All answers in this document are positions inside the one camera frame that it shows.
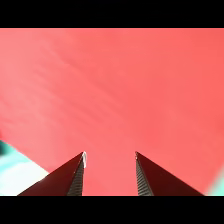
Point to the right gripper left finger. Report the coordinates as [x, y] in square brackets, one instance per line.
[65, 180]

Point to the red garment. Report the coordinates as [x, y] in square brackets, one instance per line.
[113, 93]

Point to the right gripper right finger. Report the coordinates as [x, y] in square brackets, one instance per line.
[158, 181]

